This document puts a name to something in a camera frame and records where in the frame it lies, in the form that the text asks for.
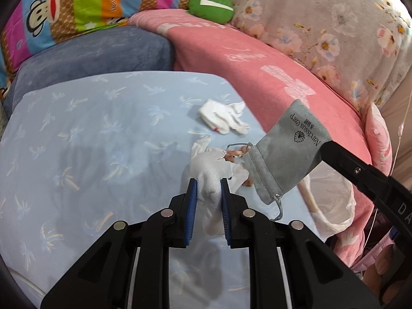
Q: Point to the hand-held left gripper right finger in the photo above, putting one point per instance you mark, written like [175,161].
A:
[226,212]

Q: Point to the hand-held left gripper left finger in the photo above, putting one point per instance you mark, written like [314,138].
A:
[192,212]

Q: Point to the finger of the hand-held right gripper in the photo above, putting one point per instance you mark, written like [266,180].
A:
[350,167]

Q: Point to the white bin with plastic liner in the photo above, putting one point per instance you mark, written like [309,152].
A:
[334,206]

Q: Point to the white mesh glove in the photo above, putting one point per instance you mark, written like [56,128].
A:
[209,167]

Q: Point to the white cotton glove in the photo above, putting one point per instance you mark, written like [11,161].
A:
[219,116]

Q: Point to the pale blue palm-print sheet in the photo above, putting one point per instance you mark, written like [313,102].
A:
[80,135]

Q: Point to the grey floral blanket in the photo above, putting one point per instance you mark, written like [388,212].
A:
[322,22]

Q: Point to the pink fleece blanket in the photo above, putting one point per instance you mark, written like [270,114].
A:
[225,54]

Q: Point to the blue-grey velvet cushion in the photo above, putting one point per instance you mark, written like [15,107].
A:
[96,54]

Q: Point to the green round check-mark cushion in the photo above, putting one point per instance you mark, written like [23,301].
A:
[209,6]

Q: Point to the striped monkey print quilt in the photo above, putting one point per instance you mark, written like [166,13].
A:
[64,6]

